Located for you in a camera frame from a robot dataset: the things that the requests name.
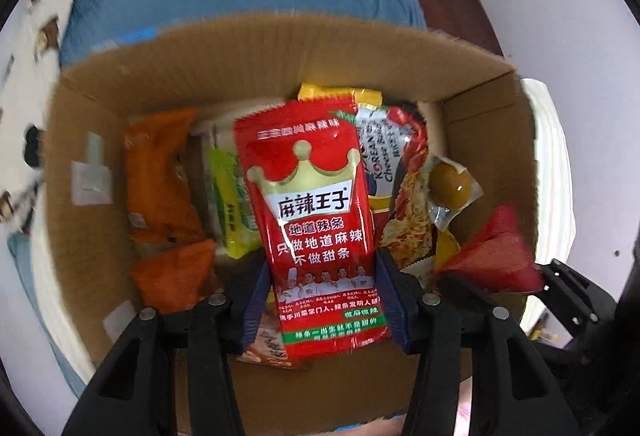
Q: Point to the plain red snack packet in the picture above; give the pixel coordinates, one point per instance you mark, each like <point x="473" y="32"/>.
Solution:
<point x="495" y="251"/>

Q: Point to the red noodle packet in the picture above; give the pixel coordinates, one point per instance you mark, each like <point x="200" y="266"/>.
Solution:
<point x="407" y="216"/>

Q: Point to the white printed pillow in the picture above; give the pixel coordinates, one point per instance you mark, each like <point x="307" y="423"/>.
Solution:
<point x="30" y="65"/>

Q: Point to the green yellow snack packet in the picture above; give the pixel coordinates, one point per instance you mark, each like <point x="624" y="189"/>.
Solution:
<point x="230" y="201"/>

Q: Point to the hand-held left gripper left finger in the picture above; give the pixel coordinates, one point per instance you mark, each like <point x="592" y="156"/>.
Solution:
<point x="252" y="311"/>

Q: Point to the small yellow snack packet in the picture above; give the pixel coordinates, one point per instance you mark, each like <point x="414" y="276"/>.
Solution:
<point x="446" y="251"/>

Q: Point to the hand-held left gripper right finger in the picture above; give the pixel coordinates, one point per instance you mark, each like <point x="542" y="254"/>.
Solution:
<point x="395" y="306"/>

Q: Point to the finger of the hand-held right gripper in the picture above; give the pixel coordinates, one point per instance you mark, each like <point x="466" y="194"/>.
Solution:
<point x="460" y="288"/>

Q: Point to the large orange snack packet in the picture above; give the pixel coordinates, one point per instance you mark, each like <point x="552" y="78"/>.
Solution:
<point x="160" y="176"/>

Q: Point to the beige snack packet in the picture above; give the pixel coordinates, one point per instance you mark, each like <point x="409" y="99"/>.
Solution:
<point x="260" y="346"/>

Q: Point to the printed cardboard box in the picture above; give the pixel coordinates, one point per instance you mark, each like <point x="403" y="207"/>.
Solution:
<point x="250" y="60"/>

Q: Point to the clear braised egg packet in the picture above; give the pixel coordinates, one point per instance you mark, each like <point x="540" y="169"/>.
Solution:
<point x="450" y="186"/>

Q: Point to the teal cloth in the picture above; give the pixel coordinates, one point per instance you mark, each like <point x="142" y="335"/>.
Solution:
<point x="30" y="276"/>

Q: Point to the red crown print snack packet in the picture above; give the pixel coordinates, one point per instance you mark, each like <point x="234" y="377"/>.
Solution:
<point x="315" y="216"/>

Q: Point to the small orange snack packet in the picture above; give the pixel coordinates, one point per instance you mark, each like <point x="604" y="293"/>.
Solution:
<point x="172" y="276"/>

